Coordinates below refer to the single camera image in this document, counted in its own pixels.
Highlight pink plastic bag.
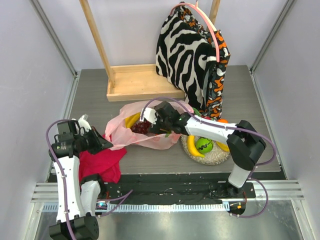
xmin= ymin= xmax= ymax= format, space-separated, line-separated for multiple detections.
xmin=104 ymin=100 xmax=181 ymax=151

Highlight fake green apple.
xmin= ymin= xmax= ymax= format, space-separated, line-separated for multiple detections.
xmin=195 ymin=137 xmax=214 ymax=154

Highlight fake orange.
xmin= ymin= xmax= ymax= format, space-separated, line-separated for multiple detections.
xmin=217 ymin=119 xmax=229 ymax=124

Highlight fake yellow mango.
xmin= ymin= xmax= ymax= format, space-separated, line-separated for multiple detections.
xmin=215 ymin=141 xmax=230 ymax=152

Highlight fake red fruit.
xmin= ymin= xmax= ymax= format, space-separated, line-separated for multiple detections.
xmin=192 ymin=107 xmax=212 ymax=120

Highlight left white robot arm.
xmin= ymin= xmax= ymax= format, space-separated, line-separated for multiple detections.
xmin=48 ymin=115 xmax=113 ymax=240

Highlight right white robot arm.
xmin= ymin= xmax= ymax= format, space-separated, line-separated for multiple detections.
xmin=140 ymin=101 xmax=266 ymax=198

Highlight fake dark grapes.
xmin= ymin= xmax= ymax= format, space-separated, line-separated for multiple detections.
xmin=130 ymin=121 xmax=151 ymax=135

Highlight small fake banana bunch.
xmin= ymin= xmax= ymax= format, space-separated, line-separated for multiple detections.
xmin=124 ymin=112 xmax=141 ymax=128

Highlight red cloth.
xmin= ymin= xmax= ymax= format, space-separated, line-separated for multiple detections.
xmin=78 ymin=147 xmax=127 ymax=183

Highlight wooden clothes rack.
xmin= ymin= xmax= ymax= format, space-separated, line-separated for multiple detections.
xmin=79 ymin=0 xmax=215 ymax=102

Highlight zebra print garment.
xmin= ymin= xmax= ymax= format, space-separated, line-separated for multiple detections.
xmin=155 ymin=5 xmax=223 ymax=113

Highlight pink clothes hanger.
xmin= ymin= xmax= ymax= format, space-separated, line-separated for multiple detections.
xmin=171 ymin=1 xmax=221 ymax=63

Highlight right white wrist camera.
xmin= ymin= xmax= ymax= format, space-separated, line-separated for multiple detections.
xmin=139 ymin=107 xmax=158 ymax=125

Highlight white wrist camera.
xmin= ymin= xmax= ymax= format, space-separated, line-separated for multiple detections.
xmin=77 ymin=114 xmax=92 ymax=132
xmin=139 ymin=107 xmax=158 ymax=125

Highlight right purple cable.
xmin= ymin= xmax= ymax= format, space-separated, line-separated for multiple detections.
xmin=139 ymin=96 xmax=277 ymax=219

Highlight purple cable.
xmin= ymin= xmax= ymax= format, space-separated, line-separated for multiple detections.
xmin=46 ymin=119 xmax=133 ymax=240
xmin=139 ymin=96 xmax=277 ymax=219

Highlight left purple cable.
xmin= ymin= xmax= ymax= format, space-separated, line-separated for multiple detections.
xmin=46 ymin=119 xmax=133 ymax=240

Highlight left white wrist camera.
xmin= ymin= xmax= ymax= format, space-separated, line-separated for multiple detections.
xmin=77 ymin=114 xmax=92 ymax=132

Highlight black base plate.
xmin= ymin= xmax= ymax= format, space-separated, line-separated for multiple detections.
xmin=105 ymin=173 xmax=256 ymax=206

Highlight white cable duct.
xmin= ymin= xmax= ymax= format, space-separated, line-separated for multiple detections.
xmin=42 ymin=202 xmax=230 ymax=213

